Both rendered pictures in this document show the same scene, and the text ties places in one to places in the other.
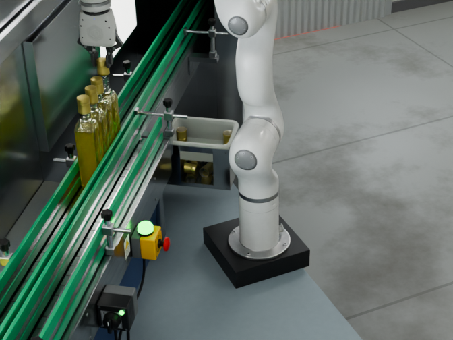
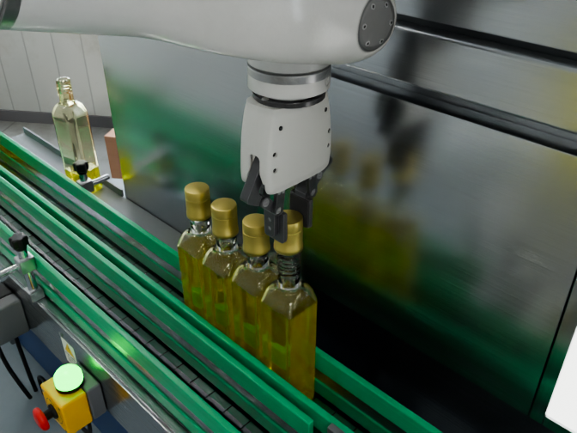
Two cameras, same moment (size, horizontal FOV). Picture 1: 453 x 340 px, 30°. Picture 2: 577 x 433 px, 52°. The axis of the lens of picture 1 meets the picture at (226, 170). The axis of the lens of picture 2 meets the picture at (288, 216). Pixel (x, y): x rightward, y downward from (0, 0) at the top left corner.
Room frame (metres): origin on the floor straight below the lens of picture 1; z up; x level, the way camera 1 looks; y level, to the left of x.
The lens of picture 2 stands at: (2.53, -0.14, 1.74)
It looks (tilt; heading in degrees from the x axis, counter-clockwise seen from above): 33 degrees down; 122
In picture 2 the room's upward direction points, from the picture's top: straight up
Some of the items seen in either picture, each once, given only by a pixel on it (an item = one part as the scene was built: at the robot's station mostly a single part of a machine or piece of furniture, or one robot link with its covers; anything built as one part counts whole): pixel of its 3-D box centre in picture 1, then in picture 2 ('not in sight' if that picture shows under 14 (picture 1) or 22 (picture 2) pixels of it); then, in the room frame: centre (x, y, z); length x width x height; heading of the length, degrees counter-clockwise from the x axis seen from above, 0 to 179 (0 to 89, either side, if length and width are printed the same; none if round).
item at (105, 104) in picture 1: (102, 131); (259, 323); (2.16, 0.36, 1.16); 0.06 x 0.06 x 0.21; 77
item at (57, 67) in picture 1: (89, 33); (551, 295); (2.51, 0.43, 1.32); 0.90 x 0.03 x 0.34; 168
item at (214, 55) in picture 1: (206, 46); not in sight; (2.94, 0.07, 1.07); 0.17 x 0.05 x 0.23; 78
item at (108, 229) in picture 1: (117, 233); (14, 274); (1.72, 0.28, 1.11); 0.07 x 0.04 x 0.13; 78
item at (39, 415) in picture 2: (163, 243); (46, 415); (1.87, 0.18, 0.96); 0.04 x 0.03 x 0.04; 168
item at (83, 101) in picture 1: (83, 104); (197, 201); (2.05, 0.39, 1.31); 0.04 x 0.04 x 0.04
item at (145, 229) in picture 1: (145, 227); (68, 376); (1.88, 0.23, 1.01); 0.04 x 0.04 x 0.03
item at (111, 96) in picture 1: (108, 121); (288, 344); (2.22, 0.35, 1.16); 0.06 x 0.06 x 0.21; 77
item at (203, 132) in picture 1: (201, 142); not in sight; (2.41, 0.08, 0.97); 0.22 x 0.17 x 0.09; 78
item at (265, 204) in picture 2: (112, 55); (268, 217); (2.21, 0.32, 1.38); 0.03 x 0.03 x 0.07; 77
